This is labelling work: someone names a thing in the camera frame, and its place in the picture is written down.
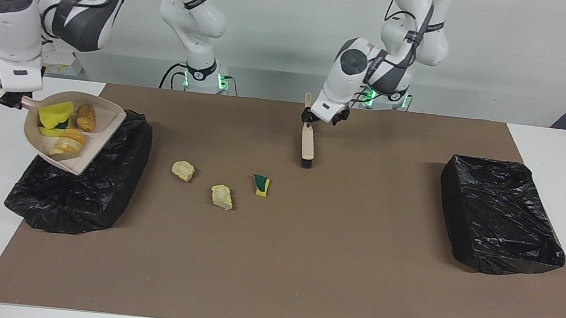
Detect black right base cable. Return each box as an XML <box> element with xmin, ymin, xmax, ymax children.
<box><xmin>159</xmin><ymin>62</ymin><xmax>189</xmax><ymax>92</ymax></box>

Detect black base cable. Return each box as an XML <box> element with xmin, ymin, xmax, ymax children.
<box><xmin>353</xmin><ymin>80</ymin><xmax>385</xmax><ymax>111</ymax></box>
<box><xmin>159</xmin><ymin>62</ymin><xmax>189</xmax><ymax>92</ymax></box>

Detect small green yellow sponge piece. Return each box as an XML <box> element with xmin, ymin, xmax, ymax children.
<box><xmin>251</xmin><ymin>173</ymin><xmax>271</xmax><ymax>198</ymax></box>

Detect pale bread chunk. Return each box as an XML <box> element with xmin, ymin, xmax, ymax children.
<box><xmin>209</xmin><ymin>184</ymin><xmax>235</xmax><ymax>212</ymax></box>
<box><xmin>171</xmin><ymin>159</ymin><xmax>196</xmax><ymax>183</ymax></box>

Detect yellow sponge piece green side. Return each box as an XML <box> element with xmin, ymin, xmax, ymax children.
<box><xmin>38</xmin><ymin>117</ymin><xmax>77</xmax><ymax>140</ymax></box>

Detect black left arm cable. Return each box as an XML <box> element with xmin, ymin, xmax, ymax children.
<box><xmin>353</xmin><ymin>0</ymin><xmax>436</xmax><ymax>113</ymax></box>

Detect brown table mat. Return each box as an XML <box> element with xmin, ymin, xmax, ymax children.
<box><xmin>0</xmin><ymin>73</ymin><xmax>566</xmax><ymax>318</ymax></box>

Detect beige hand brush black bristles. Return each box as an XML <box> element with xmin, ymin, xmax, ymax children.
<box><xmin>297</xmin><ymin>92</ymin><xmax>321</xmax><ymax>170</ymax></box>

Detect brown oval bread roll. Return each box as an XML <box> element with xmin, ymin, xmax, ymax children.
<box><xmin>75</xmin><ymin>103</ymin><xmax>99</xmax><ymax>133</ymax></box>

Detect large yellow sponge piece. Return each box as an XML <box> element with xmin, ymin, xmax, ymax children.
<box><xmin>37</xmin><ymin>98</ymin><xmax>76</xmax><ymax>131</ymax></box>

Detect beige plastic dustpan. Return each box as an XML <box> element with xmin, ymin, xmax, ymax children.
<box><xmin>0</xmin><ymin>78</ymin><xmax>130</xmax><ymax>180</ymax></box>

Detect black bag-lined bin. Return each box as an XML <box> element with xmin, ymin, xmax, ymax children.
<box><xmin>2</xmin><ymin>98</ymin><xmax>156</xmax><ymax>241</ymax></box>
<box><xmin>432</xmin><ymin>153</ymin><xmax>566</xmax><ymax>282</ymax></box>

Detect orange crusted bread piece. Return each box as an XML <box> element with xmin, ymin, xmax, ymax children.
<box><xmin>48</xmin><ymin>126</ymin><xmax>88</xmax><ymax>160</ymax></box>

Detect black left base cable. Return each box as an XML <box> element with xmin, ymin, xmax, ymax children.
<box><xmin>353</xmin><ymin>80</ymin><xmax>385</xmax><ymax>111</ymax></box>

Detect white wall socket box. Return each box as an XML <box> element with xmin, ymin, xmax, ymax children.
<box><xmin>39</xmin><ymin>48</ymin><xmax>85</xmax><ymax>78</ymax></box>

